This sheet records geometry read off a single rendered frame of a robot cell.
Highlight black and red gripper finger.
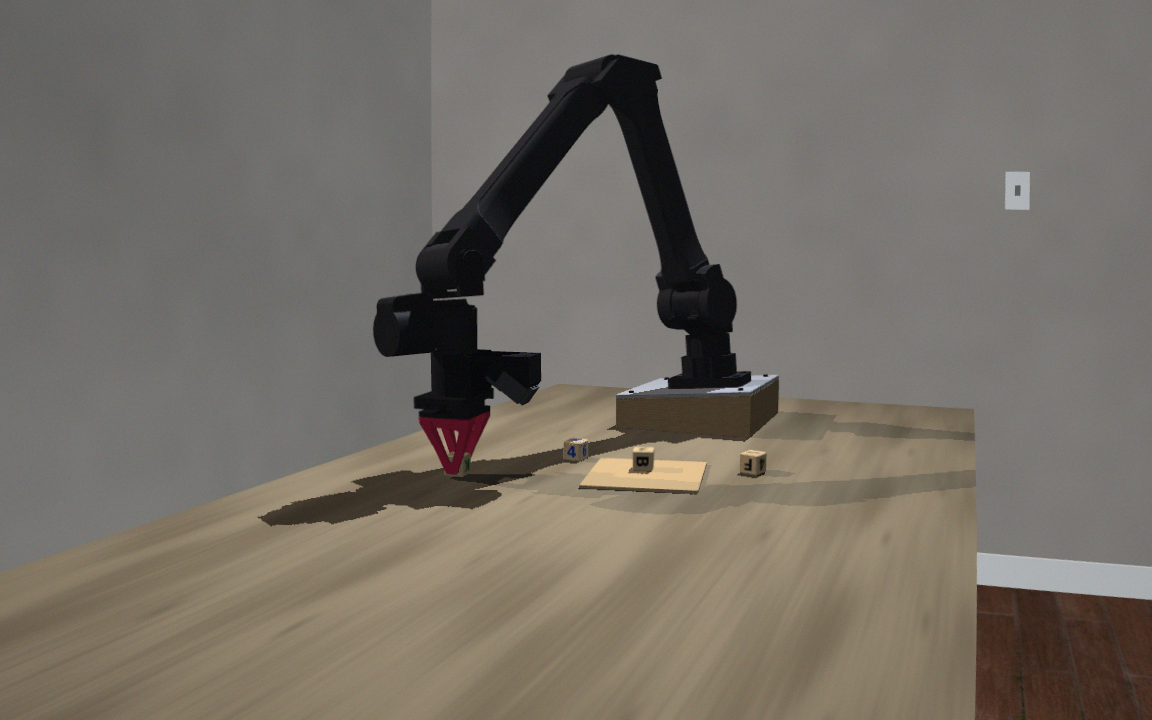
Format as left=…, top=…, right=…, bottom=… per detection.
left=442, top=411, right=490, bottom=457
left=419, top=417, right=475, bottom=475

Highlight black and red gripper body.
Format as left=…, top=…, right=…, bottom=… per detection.
left=414, top=349, right=494, bottom=420

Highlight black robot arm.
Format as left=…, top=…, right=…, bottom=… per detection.
left=373, top=54, right=751, bottom=406

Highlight beige flat mat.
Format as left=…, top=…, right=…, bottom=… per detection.
left=579, top=458, right=707, bottom=494

